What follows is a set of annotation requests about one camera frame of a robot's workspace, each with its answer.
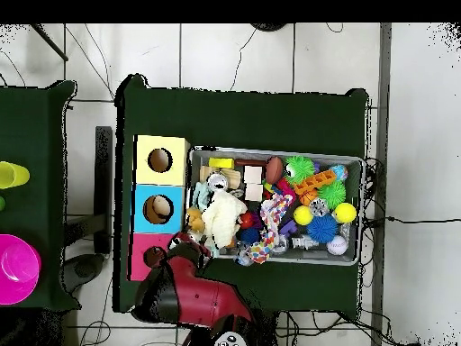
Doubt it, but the cream knitted cloth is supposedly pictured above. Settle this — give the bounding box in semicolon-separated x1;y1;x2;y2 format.
201;189;249;250

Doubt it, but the mint green quilted cloth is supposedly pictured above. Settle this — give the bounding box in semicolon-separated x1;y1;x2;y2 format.
190;181;221;258

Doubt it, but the golden brown plush animal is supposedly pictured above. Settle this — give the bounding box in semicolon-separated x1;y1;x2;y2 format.
185;206;207;234

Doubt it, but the colourful dotted cloth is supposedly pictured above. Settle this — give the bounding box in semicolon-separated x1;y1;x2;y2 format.
248;192;294;265

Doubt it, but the wooden box with three holes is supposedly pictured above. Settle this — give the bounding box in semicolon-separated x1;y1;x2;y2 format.
127;134;191;283

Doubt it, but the brown toy football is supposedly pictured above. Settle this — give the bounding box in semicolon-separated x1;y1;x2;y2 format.
265;156;285;186

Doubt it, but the green spiky ball with eyes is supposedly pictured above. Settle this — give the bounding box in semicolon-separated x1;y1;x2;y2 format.
285;155;316;184

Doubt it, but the dark green table cloth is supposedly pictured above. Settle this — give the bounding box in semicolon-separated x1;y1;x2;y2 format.
0;79;81;312
113;73;370;314

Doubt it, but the small yellow ball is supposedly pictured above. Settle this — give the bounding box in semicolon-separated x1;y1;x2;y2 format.
293;205;314;226

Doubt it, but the orange building block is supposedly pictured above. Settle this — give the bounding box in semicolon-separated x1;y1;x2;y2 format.
292;169;338;196

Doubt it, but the blue spiky ball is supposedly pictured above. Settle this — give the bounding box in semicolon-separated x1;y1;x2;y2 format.
306;213;339;244

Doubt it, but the black flat panel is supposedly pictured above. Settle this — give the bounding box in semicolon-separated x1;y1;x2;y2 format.
94;125;113;255

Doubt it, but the grey rounded stand foot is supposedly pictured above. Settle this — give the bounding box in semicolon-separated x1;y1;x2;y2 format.
62;253;106;294

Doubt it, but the black round base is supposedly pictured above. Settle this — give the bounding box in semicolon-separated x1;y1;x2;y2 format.
249;23;288;32

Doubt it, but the yellow-green plastic cup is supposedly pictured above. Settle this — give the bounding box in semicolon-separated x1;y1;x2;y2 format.
0;160;31;190

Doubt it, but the pink plastic bowl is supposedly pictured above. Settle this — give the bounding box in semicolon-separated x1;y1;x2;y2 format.
0;233;42;305

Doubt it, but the black rod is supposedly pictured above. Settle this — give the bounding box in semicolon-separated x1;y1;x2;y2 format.
30;23;69;62

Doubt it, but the shallow wire mesh bin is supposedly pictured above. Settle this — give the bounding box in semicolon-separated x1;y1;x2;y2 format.
183;145;366;267

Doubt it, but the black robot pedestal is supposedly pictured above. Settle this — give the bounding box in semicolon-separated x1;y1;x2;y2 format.
251;309;279;346

